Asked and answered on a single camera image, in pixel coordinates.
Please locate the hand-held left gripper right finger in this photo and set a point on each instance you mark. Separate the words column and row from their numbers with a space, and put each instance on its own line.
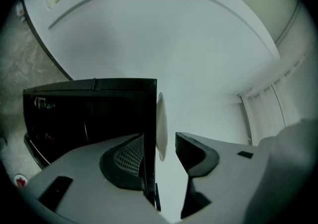
column 223, row 180

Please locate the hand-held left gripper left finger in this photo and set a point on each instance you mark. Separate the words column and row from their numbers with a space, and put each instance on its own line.
column 87, row 193

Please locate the white round plate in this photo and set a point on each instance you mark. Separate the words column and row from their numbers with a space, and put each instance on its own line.
column 161, row 123

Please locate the small plate with red food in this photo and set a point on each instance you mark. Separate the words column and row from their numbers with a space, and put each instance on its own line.
column 20, row 181

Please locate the white radiator panel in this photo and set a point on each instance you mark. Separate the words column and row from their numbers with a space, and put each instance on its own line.
column 268, row 108

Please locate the small white red bottle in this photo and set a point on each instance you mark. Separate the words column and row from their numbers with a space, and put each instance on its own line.
column 20, row 12

